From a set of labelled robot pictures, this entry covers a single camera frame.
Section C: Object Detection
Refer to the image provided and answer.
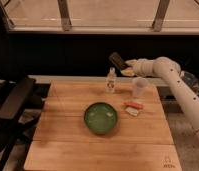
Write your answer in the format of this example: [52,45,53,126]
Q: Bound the green bowl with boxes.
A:
[84,102,118,135]

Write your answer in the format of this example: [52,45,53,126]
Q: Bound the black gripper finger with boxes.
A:
[109,52,128,70]

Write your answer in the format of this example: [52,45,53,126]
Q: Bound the small white block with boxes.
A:
[125,107,139,116]

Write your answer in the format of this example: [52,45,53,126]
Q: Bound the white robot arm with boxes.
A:
[109,52,199,139]

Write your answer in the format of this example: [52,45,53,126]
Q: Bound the white metal window frame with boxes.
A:
[0,0,199,35]

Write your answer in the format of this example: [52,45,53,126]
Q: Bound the translucent white cup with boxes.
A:
[132,77,148,98]

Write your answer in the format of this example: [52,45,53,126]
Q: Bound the black office chair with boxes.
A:
[0,77,39,171]

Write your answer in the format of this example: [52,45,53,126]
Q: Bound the small clear glass bottle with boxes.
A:
[106,67,116,93]

